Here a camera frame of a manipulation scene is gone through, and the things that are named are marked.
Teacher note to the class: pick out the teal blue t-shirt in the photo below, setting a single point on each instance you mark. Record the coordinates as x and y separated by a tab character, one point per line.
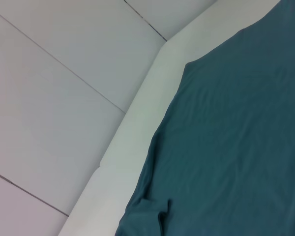
223	135

